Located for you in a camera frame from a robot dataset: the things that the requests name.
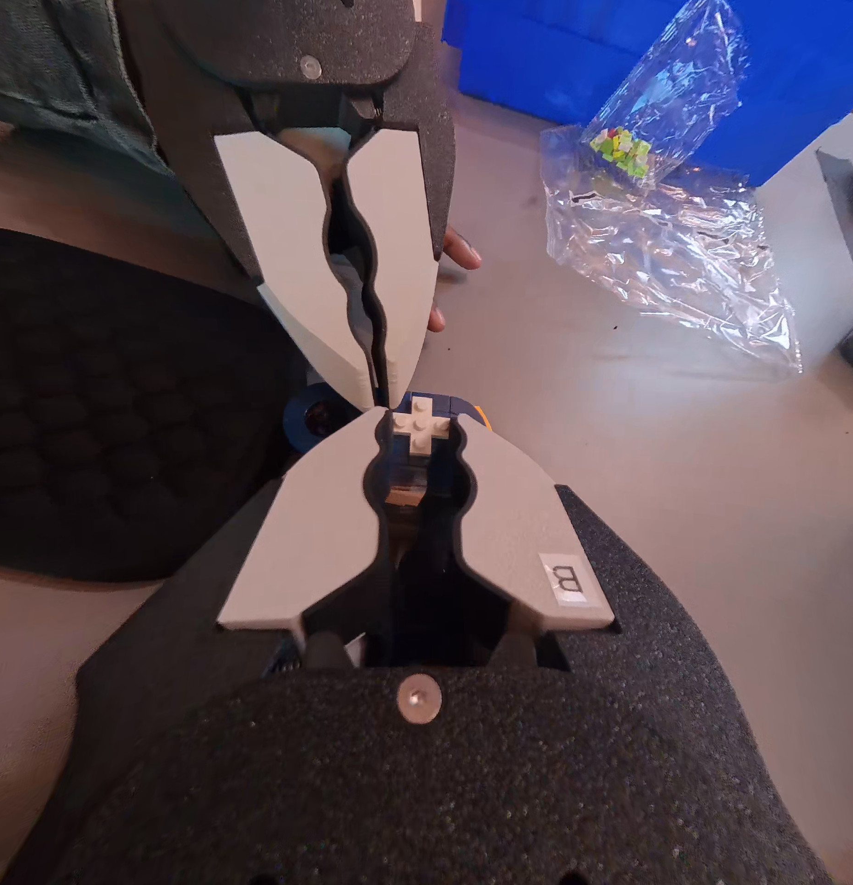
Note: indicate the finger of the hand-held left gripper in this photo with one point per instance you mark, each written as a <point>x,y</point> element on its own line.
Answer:
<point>281,228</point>
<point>405,228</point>

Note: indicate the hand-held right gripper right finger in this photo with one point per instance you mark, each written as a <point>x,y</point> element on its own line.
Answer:
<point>530,532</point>

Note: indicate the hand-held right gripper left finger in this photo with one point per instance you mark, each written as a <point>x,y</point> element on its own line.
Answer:
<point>315,539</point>

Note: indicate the dark blue brick console model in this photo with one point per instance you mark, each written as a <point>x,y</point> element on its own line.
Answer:
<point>419,428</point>

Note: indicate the person's left forearm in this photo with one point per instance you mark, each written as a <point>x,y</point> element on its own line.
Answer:
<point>46,62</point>

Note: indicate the person's left hand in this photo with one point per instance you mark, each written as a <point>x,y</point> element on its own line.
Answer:
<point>461,252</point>

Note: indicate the blue plastic bin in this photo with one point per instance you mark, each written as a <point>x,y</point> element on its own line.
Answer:
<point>537,48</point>

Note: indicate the black quilted cushion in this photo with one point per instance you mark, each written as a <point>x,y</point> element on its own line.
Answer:
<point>122,401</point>

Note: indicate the empty clear plastic bag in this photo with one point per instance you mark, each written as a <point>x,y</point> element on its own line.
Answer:
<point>675,263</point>

